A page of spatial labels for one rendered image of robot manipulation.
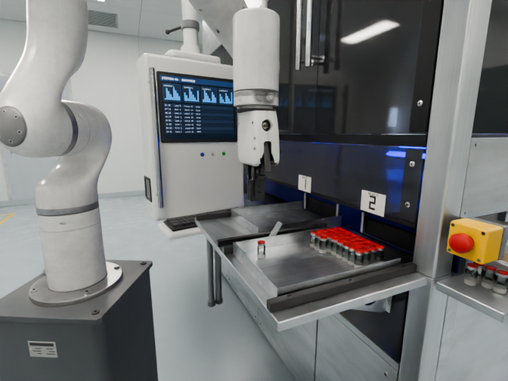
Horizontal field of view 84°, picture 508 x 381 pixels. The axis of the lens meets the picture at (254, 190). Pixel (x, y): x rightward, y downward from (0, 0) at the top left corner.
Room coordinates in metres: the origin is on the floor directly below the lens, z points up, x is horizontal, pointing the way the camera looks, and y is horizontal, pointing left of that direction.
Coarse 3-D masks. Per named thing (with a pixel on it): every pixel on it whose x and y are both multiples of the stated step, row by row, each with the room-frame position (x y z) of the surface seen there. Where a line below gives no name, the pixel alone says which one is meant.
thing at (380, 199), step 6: (366, 192) 0.79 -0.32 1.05; (372, 192) 0.77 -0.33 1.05; (366, 198) 0.79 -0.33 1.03; (372, 198) 0.77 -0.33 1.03; (378, 198) 0.75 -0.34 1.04; (384, 198) 0.73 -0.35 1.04; (366, 204) 0.79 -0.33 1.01; (372, 204) 0.77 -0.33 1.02; (378, 204) 0.75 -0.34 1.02; (384, 204) 0.73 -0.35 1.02; (366, 210) 0.79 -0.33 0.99; (372, 210) 0.77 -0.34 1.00; (378, 210) 0.75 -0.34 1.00; (384, 210) 0.73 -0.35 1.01
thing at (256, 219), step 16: (240, 208) 1.11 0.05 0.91; (256, 208) 1.14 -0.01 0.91; (272, 208) 1.17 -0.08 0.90; (288, 208) 1.20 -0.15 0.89; (240, 224) 1.00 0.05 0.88; (256, 224) 1.00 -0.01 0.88; (272, 224) 1.00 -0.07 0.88; (288, 224) 0.90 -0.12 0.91; (304, 224) 0.93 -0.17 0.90; (336, 224) 0.99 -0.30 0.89
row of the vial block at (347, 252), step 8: (320, 232) 0.78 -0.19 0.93; (328, 240) 0.75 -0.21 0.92; (336, 240) 0.72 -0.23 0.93; (328, 248) 0.74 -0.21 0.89; (336, 248) 0.71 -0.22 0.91; (344, 248) 0.69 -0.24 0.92; (352, 248) 0.66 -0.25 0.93; (336, 256) 0.71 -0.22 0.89; (344, 256) 0.68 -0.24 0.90; (352, 256) 0.66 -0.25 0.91; (360, 256) 0.64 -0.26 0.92; (352, 264) 0.66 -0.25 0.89; (360, 264) 0.64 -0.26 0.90
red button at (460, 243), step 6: (456, 234) 0.54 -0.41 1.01; (462, 234) 0.53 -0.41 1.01; (450, 240) 0.54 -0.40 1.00; (456, 240) 0.53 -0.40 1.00; (462, 240) 0.52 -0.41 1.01; (468, 240) 0.52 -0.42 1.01; (450, 246) 0.54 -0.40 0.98; (456, 246) 0.53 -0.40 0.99; (462, 246) 0.52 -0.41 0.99; (468, 246) 0.51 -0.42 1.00; (462, 252) 0.52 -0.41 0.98
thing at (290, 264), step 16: (256, 240) 0.76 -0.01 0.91; (272, 240) 0.78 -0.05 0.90; (288, 240) 0.80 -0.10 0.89; (304, 240) 0.83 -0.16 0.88; (240, 256) 0.68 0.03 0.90; (256, 256) 0.72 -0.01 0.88; (272, 256) 0.72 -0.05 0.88; (288, 256) 0.72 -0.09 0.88; (304, 256) 0.72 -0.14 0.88; (320, 256) 0.72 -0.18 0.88; (256, 272) 0.59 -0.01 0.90; (272, 272) 0.63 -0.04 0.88; (288, 272) 0.63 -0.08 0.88; (304, 272) 0.63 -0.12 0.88; (320, 272) 0.63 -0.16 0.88; (336, 272) 0.63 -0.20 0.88; (352, 272) 0.58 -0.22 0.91; (368, 272) 0.59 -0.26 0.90; (272, 288) 0.52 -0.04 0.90; (288, 288) 0.51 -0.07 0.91; (304, 288) 0.52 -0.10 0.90
